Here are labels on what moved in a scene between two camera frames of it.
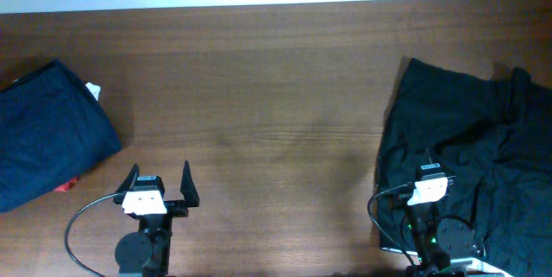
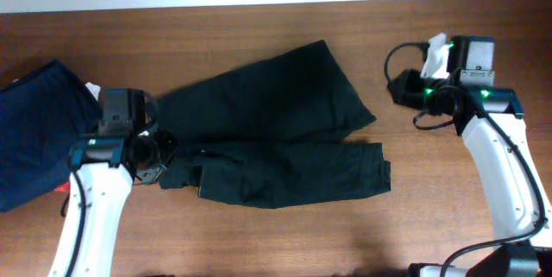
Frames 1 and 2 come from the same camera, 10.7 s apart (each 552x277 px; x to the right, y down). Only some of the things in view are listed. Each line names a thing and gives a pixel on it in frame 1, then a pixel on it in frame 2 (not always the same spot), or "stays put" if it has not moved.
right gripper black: [405, 195] → [405, 95]
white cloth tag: [95, 90] stays put
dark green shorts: [492, 134] → [271, 132]
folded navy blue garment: [52, 129] stays put
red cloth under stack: [64, 187] stays put
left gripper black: [178, 207] → [152, 176]
